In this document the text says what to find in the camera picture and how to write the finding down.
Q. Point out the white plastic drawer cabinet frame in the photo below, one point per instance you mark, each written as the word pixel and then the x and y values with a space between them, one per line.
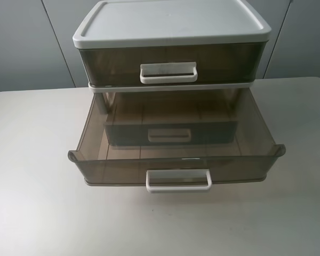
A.
pixel 125 24

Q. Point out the smoky transparent drawer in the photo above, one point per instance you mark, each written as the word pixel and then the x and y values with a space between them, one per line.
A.
pixel 179 141
pixel 215 63

